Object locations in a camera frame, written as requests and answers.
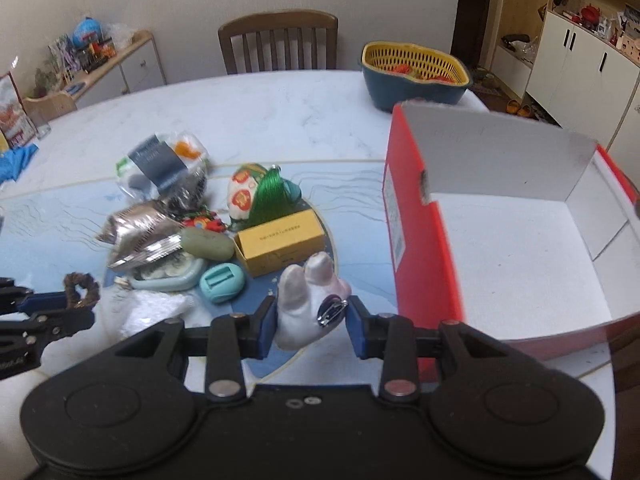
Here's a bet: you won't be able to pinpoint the clear bag with dark card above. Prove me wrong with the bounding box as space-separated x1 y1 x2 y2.
115 132 210 212

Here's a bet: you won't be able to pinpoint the green tassel zongzi ornament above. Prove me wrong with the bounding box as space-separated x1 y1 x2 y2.
227 164 302 232

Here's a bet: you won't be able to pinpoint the blue globe toy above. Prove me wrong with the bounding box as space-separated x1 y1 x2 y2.
72 16 103 50

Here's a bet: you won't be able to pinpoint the yellow blue strainer basket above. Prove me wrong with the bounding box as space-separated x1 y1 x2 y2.
360 41 472 112

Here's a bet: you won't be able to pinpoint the white rabbit brooch figure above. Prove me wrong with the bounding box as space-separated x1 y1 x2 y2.
274 252 352 351

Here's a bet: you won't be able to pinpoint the light blue oval tray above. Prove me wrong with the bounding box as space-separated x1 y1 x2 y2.
113 252 207 292

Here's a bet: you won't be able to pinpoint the red dragon charm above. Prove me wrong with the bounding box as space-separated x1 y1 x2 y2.
181 212 227 233

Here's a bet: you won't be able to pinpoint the red printed snack bag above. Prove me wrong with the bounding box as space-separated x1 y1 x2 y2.
0 73 36 148

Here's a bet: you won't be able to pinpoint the red white cardboard box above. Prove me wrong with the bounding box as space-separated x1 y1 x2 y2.
383 102 639 360

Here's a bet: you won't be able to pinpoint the silver foil snack packet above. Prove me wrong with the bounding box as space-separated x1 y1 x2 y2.
96 200 183 271

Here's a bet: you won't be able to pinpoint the white tissue packet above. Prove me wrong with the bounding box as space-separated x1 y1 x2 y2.
96 287 200 341

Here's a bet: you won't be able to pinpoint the teal pencil sharpener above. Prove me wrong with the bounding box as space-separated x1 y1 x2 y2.
198 262 245 304

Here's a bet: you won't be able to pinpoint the brown beaded bracelet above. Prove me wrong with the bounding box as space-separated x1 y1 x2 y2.
62 271 101 310

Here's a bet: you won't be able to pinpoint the orange slippers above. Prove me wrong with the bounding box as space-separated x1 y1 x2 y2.
506 100 534 118

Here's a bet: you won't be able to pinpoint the strawberries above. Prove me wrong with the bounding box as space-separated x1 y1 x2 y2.
390 64 454 84

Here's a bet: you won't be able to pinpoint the brown wooden chair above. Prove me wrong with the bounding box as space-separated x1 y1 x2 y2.
218 9 338 75

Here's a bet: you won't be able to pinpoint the white wall cabinets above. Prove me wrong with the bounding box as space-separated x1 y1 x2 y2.
490 0 639 181

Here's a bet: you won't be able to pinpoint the wooden side cabinet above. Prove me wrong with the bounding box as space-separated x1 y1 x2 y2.
23 29 166 122

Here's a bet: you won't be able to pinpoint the blue cloth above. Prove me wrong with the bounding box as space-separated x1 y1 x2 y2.
0 144 38 183

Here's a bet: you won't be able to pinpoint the yellow small cardboard box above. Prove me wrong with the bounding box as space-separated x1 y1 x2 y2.
233 209 326 278

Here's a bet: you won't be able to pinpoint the olive green oval case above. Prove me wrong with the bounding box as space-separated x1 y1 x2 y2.
180 226 235 262

